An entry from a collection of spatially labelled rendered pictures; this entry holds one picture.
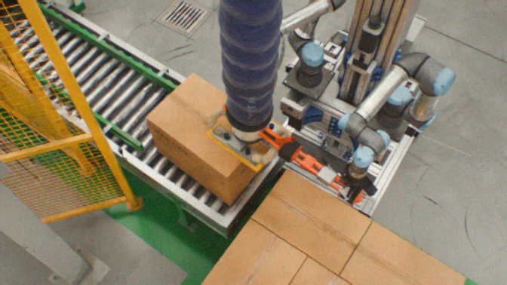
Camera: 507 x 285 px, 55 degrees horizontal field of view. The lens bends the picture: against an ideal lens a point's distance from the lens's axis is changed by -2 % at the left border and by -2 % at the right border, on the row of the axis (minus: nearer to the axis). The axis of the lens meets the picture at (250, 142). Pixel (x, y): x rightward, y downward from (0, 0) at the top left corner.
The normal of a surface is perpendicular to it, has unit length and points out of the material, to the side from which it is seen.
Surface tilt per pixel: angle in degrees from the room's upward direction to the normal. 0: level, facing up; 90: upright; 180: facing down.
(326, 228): 0
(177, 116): 0
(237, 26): 80
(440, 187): 0
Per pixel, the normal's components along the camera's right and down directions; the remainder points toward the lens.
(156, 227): 0.00, -0.49
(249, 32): 0.09, 0.76
